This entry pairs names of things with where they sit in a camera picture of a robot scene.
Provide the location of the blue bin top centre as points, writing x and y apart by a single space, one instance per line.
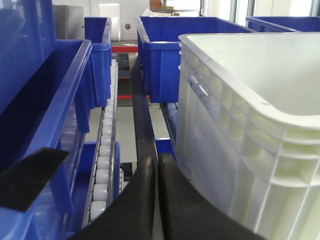
159 49

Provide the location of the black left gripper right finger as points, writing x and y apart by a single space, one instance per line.
186 214

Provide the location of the near blue bin left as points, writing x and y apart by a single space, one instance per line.
51 111

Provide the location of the red shelf frame beam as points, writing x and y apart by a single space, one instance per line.
122 49

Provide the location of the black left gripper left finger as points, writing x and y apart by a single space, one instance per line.
131 215

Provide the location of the tall blue bin corner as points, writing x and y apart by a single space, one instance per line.
27 39

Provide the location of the blue bin far right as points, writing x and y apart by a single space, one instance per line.
283 24

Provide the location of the white roller track left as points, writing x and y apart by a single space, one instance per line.
101 185

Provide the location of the small blue bin behind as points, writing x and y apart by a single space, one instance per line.
98 31

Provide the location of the white plastic tote bin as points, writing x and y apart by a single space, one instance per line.
248 128

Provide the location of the black angled plate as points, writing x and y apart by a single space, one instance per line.
22 183

